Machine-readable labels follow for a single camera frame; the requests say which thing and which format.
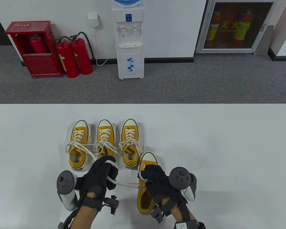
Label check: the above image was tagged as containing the red extinguisher behind glass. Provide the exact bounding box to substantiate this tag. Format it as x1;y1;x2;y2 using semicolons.
234;10;254;48
206;11;222;47

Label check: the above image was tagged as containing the gray tracking controller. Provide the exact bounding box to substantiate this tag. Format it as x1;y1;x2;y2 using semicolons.
57;170;78;211
169;167;197;201

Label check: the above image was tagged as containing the red fire extinguisher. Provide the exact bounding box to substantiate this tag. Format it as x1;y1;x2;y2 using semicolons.
70;32;95;75
55;36;79;78
30;34;49;55

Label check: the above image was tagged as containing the red extinguisher floor cabinet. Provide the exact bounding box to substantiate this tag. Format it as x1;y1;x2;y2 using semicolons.
5;21;63;79

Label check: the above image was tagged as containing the white water dispenser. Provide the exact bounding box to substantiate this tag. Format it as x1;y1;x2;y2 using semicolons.
111;2;144;80

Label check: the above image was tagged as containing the yellow shoe with white laces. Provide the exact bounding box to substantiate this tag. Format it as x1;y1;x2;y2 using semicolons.
66;120;98;171
95;119;122;168
119;119;143;168
106;152;158;215

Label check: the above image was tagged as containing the glass door wall cabinet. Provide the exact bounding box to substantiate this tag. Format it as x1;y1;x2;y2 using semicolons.
195;0;280;54

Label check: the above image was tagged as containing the person's left forearm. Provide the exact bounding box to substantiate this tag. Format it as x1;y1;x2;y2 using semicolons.
67;203;103;229

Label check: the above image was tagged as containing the person's left hand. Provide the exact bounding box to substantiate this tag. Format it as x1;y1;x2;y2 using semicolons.
75;156;119;210

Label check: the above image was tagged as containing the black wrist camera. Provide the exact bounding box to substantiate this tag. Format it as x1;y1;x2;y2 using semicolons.
150;205;166;223
104;195;119;215

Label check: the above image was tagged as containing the white power cable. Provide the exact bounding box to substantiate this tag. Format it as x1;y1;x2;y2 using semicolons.
92;27;116;66

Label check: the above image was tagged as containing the gray metal panel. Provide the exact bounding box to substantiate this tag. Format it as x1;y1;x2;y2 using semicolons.
254;25;274;56

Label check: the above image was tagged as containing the person's right forearm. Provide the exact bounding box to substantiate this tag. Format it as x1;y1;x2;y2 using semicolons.
167;200;205;229

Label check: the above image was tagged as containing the person's right hand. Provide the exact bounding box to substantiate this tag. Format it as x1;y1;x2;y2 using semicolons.
138;165;188;210

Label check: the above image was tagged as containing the white wall box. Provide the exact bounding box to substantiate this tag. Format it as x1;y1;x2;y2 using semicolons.
87;13;103;29

